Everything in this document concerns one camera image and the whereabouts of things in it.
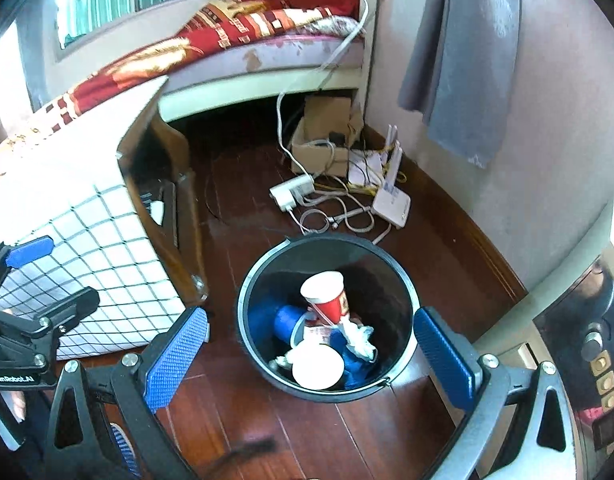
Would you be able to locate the blue cup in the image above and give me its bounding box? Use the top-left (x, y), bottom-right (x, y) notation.
top-left (273, 304), bottom-right (308, 348)

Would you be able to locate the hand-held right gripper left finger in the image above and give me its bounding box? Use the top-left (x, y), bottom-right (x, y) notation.
top-left (44, 306), bottom-right (210, 480)

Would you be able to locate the cardboard box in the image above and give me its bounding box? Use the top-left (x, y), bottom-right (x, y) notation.
top-left (291, 95), bottom-right (363, 178)

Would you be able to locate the white floor power strip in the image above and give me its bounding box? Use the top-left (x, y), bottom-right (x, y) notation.
top-left (269, 175), bottom-right (315, 212)

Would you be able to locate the white red small box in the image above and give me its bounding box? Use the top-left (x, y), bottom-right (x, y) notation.
top-left (302, 322), bottom-right (338, 346)

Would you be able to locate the white modem box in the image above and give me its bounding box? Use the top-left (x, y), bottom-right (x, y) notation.
top-left (347, 151), bottom-right (385, 187)

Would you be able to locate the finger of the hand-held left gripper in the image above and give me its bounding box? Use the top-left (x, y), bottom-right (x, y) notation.
top-left (0, 236), bottom-right (55, 286)
top-left (0, 286), bottom-right (101, 358)

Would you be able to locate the white cabinet with glossy door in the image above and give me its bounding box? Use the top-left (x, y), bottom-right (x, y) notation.
top-left (472, 200), bottom-right (614, 480)

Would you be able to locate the black thin cable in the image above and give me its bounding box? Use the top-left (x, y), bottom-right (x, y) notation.
top-left (204, 180), bottom-right (228, 223)

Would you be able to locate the blue striped slipper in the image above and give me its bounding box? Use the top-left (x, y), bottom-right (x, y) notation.
top-left (108, 422), bottom-right (140, 478)

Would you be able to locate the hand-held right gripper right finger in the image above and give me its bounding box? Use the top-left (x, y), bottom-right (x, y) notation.
top-left (413, 306), bottom-right (578, 480)

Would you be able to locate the white cable bundle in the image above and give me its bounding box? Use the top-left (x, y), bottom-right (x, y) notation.
top-left (292, 192), bottom-right (393, 246)

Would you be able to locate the white power cable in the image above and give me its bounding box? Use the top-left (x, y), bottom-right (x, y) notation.
top-left (276, 0), bottom-right (370, 181)

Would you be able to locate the lilac mattress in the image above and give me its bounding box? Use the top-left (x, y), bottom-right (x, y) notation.
top-left (167, 35), bottom-right (365, 93)

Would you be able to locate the white bed frame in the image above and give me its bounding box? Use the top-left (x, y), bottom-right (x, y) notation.
top-left (159, 65), bottom-right (368, 123)

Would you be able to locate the grey curtain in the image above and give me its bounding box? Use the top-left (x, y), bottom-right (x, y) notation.
top-left (397, 0), bottom-right (522, 170)

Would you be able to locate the black trash bin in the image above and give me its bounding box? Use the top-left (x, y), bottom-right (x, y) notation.
top-left (237, 237), bottom-right (419, 405)

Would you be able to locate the blue cloth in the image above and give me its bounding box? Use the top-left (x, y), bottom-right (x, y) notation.
top-left (332, 332), bottom-right (388, 391)

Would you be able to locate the yellow thin cable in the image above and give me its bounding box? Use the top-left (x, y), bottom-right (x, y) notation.
top-left (312, 145), bottom-right (408, 196)

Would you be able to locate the person's left hand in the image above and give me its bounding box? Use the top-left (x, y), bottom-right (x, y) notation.
top-left (0, 389), bottom-right (28, 423)

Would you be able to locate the floral pillow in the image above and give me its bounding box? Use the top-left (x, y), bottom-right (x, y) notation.
top-left (307, 16), bottom-right (363, 38)

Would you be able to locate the red paper cup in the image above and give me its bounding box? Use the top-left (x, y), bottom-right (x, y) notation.
top-left (300, 271), bottom-right (352, 328)

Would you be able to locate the bed with red blanket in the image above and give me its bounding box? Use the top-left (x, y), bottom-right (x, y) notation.
top-left (0, 0), bottom-right (358, 191)

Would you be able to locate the clear plastic bag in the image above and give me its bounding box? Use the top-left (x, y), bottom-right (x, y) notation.
top-left (339, 320), bottom-right (378, 363)

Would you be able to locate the white router with antennas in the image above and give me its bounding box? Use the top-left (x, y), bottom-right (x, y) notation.
top-left (371, 124), bottom-right (412, 232)

